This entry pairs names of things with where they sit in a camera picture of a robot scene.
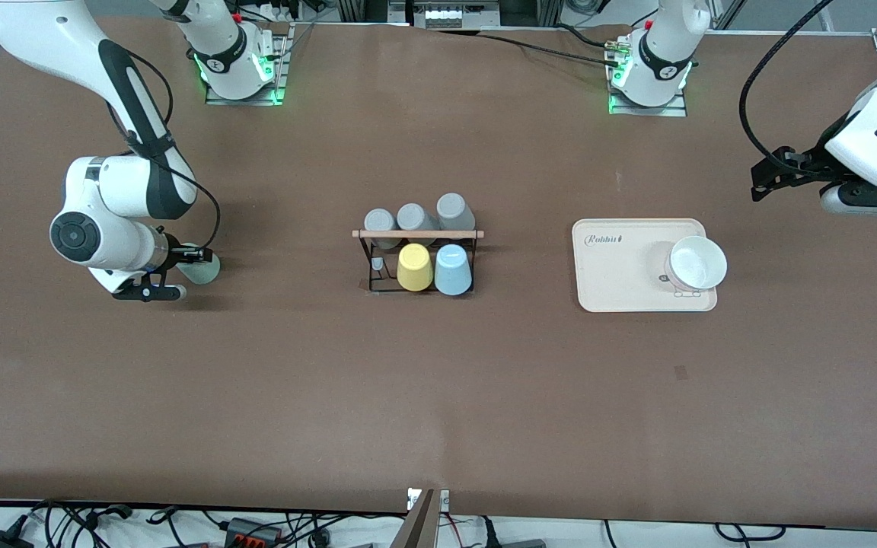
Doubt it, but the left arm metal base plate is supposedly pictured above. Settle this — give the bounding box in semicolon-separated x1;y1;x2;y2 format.
607;34;689;118

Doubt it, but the black wire cup rack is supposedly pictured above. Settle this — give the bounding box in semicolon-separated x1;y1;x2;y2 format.
352;228;485;297

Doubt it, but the grey plastic cup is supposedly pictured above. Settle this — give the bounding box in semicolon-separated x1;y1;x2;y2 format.
436;193;477;233
364;209;397;250
397;203;439;246

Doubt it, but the long black table cable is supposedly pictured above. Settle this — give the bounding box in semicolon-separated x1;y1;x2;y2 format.
438;27;622;68

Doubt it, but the white bowl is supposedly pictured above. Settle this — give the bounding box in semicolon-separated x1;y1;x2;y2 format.
665;235;729;292

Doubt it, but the light blue plastic cup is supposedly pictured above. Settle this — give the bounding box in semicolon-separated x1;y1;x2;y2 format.
434;244;474;296

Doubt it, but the short black table cable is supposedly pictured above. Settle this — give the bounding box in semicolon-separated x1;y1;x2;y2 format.
555;21;618;49

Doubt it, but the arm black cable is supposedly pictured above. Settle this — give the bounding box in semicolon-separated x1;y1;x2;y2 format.
738;0;840;180
107;44;223;253

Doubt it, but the mint green plastic cup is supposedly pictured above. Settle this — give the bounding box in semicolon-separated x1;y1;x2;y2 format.
180;244;222;286

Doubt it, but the yellow plastic cup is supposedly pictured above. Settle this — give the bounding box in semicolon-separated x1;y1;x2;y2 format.
397;244;435;292

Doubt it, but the grey metal bracket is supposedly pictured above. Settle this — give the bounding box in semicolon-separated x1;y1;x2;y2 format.
390;487;451;548

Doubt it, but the beige rectangular tray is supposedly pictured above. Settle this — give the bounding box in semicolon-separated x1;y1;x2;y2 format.
572;218;719;314

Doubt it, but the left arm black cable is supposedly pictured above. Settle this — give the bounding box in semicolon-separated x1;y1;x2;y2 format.
738;0;840;180

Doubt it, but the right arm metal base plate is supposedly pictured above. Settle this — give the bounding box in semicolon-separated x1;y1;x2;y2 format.
204;21;291;107

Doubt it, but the black red power strip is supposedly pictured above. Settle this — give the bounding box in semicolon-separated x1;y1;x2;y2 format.
224;517;285;546

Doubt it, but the white power strip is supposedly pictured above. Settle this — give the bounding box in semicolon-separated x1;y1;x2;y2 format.
423;3;502;29

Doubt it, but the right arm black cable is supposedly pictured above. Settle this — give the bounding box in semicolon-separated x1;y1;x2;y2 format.
107;44;223;253

